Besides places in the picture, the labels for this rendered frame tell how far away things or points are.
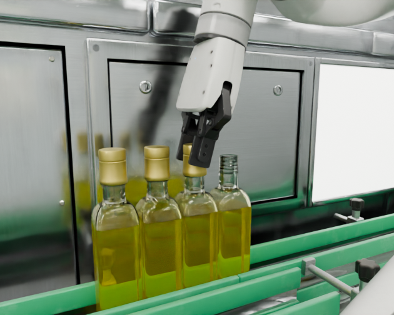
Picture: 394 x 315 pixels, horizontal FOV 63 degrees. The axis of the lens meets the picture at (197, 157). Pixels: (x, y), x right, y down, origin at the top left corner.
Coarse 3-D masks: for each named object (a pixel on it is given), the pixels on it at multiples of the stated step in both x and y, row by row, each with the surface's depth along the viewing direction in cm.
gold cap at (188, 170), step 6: (186, 144) 45; (186, 150) 45; (186, 156) 45; (186, 162) 45; (186, 168) 45; (192, 168) 45; (198, 168) 45; (204, 168) 45; (186, 174) 45; (192, 174) 45; (198, 174) 45; (204, 174) 45
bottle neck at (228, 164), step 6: (222, 156) 48; (228, 156) 47; (234, 156) 47; (222, 162) 48; (228, 162) 47; (234, 162) 47; (222, 168) 48; (228, 168) 48; (234, 168) 48; (222, 174) 48; (228, 174) 48; (234, 174) 48; (222, 180) 48; (228, 180) 48; (234, 180) 48; (222, 186) 48; (228, 186) 48; (234, 186) 48
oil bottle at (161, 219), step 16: (144, 208) 42; (160, 208) 42; (176, 208) 43; (144, 224) 41; (160, 224) 42; (176, 224) 43; (144, 240) 42; (160, 240) 42; (176, 240) 43; (144, 256) 42; (160, 256) 43; (176, 256) 44; (144, 272) 43; (160, 272) 43; (176, 272) 44; (144, 288) 43; (160, 288) 43; (176, 288) 44
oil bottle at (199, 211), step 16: (192, 192) 46; (208, 192) 47; (192, 208) 44; (208, 208) 45; (192, 224) 44; (208, 224) 46; (192, 240) 45; (208, 240) 46; (192, 256) 45; (208, 256) 46; (192, 272) 46; (208, 272) 47
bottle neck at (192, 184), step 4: (184, 176) 46; (188, 176) 45; (200, 176) 45; (204, 176) 46; (188, 180) 46; (192, 180) 45; (196, 180) 45; (200, 180) 46; (204, 180) 47; (188, 184) 46; (192, 184) 45; (196, 184) 45; (200, 184) 46; (204, 184) 47; (184, 188) 47; (188, 188) 46; (192, 188) 45; (196, 188) 45; (200, 188) 46; (204, 188) 47
